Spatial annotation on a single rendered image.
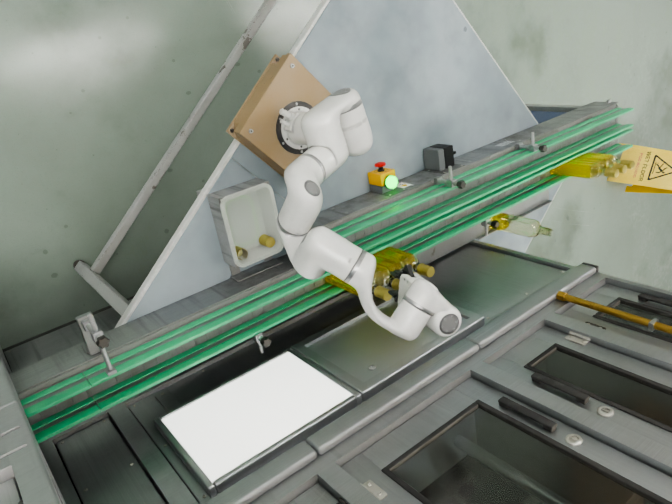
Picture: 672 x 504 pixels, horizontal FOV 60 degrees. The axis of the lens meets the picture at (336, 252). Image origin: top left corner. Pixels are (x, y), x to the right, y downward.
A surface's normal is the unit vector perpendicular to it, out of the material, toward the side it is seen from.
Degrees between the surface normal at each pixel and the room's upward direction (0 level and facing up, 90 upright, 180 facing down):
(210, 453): 90
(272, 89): 0
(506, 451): 90
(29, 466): 90
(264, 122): 0
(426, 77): 0
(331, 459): 90
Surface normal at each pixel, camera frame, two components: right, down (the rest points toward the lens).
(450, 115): 0.59, 0.22
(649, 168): -0.58, -0.12
